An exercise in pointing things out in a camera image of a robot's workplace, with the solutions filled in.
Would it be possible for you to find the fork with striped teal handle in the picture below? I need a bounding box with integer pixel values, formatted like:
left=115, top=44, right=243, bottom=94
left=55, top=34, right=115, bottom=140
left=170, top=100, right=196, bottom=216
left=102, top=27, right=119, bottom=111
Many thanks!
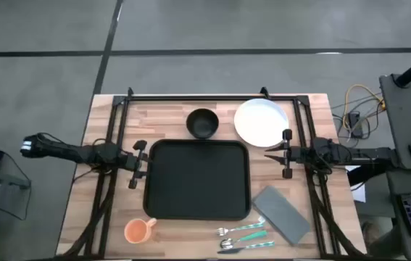
left=215, top=216, right=266, bottom=237

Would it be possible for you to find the grey desk platform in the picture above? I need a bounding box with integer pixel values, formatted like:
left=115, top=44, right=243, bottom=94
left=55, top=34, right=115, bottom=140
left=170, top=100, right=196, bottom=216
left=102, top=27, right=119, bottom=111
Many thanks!
left=378, top=73, right=411, bottom=173

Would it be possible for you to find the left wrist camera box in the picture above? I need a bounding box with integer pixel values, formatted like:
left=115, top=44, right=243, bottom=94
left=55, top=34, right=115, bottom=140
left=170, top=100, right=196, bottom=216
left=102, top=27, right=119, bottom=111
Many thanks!
left=92, top=142, right=123, bottom=165

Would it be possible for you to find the dark desk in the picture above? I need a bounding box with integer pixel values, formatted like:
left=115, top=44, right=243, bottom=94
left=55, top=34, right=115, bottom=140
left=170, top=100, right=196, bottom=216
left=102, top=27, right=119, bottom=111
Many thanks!
left=385, top=169, right=411, bottom=261

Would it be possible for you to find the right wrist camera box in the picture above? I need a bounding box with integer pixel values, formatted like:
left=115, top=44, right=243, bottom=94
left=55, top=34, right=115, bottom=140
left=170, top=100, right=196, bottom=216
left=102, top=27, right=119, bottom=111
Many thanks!
left=312, top=137, right=337, bottom=161

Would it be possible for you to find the black power adapter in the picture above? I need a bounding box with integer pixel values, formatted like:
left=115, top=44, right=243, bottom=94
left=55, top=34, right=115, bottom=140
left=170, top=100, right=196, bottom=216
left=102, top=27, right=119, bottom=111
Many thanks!
left=347, top=111, right=365, bottom=139

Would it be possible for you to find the knife with striped teal handle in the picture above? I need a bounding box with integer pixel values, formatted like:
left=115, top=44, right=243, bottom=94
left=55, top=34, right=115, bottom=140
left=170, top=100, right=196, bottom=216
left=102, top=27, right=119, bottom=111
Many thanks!
left=217, top=240, right=275, bottom=254

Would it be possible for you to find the yellow cable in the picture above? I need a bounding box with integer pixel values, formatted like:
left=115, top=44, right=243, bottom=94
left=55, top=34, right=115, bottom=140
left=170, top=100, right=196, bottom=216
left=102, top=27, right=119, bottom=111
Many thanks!
left=342, top=83, right=387, bottom=133

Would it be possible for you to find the white paper sheet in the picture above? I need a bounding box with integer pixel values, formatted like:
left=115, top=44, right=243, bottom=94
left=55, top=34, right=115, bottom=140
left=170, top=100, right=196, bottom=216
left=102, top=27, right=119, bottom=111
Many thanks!
left=345, top=165, right=368, bottom=203

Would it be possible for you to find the black aluminium rig frame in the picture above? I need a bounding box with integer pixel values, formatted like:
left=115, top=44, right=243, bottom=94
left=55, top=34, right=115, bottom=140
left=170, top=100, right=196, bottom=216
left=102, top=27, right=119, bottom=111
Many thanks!
left=81, top=93, right=360, bottom=260

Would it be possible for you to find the orange mug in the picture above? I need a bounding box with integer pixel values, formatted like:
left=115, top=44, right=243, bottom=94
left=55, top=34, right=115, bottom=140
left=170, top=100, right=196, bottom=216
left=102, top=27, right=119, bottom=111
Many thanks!
left=123, top=217, right=158, bottom=244

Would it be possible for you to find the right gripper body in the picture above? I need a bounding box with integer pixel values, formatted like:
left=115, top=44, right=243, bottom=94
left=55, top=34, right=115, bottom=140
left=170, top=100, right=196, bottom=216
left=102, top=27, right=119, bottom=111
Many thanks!
left=282, top=128, right=312, bottom=180

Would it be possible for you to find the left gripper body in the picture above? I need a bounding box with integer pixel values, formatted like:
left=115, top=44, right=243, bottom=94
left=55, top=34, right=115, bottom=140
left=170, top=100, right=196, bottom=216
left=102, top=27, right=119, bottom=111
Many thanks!
left=120, top=139, right=149, bottom=190

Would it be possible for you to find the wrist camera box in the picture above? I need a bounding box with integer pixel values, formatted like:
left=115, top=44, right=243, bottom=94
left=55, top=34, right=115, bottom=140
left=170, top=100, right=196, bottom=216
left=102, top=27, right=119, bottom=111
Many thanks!
left=312, top=137, right=337, bottom=161
left=92, top=142, right=123, bottom=165

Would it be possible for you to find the spoon with plain teal handle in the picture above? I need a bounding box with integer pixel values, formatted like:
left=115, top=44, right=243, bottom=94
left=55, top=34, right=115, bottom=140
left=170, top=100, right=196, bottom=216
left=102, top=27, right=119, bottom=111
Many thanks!
left=220, top=230, right=268, bottom=250

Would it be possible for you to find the black bowl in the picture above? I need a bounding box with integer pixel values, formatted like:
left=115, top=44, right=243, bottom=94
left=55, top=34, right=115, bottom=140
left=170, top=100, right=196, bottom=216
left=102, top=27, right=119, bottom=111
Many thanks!
left=186, top=107, right=220, bottom=140

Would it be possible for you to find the white round plate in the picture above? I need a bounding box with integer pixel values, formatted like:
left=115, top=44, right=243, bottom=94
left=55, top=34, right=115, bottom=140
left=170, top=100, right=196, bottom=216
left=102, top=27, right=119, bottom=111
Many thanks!
left=233, top=98, right=290, bottom=149

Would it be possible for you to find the black plastic tray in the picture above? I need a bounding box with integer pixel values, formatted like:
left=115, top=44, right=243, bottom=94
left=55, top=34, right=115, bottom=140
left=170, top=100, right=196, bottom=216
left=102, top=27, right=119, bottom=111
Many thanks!
left=142, top=138, right=252, bottom=221

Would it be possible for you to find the grey napkin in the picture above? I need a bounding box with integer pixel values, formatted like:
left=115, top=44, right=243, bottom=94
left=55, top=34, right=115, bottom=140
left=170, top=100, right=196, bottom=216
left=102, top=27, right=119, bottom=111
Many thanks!
left=251, top=185, right=311, bottom=246

